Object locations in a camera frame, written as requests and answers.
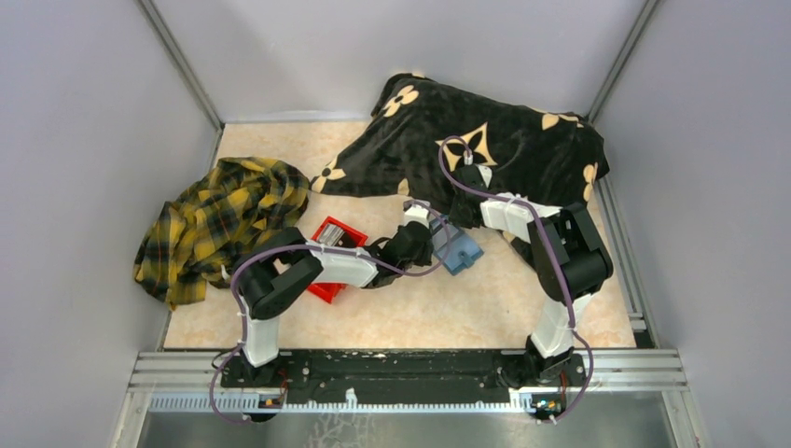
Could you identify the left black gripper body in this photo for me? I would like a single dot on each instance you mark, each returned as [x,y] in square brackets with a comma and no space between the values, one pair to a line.
[423,258]

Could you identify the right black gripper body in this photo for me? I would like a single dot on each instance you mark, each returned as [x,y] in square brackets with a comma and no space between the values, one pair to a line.
[456,215]

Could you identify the blue card holder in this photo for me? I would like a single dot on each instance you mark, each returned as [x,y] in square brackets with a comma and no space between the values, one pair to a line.
[453,246]

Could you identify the red plastic bin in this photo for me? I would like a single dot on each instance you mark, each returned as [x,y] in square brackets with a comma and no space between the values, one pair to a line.
[354,238]

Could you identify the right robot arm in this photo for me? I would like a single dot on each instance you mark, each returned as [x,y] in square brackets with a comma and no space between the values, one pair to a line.
[568,257]

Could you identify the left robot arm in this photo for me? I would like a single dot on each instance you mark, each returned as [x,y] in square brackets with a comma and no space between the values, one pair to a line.
[268,281]

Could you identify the cards in red bin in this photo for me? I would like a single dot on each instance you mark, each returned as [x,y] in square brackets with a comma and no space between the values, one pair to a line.
[331,234]

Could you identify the black floral blanket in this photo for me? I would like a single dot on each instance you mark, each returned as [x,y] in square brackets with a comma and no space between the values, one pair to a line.
[420,128]

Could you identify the yellow plaid shirt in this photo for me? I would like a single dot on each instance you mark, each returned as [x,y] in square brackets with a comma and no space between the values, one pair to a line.
[197,237]

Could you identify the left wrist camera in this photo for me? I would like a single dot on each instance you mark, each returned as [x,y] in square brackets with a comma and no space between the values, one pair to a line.
[416,212]

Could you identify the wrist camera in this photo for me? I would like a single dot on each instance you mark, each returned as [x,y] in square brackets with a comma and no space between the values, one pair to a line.
[474,175]
[416,212]

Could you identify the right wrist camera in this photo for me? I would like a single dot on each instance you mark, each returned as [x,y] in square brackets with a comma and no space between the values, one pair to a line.
[474,175]

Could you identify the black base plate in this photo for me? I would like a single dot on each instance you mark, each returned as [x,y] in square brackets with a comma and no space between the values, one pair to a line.
[423,377]

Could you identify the aluminium front rail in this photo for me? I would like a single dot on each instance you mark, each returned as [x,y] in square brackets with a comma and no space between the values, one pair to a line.
[191,381]

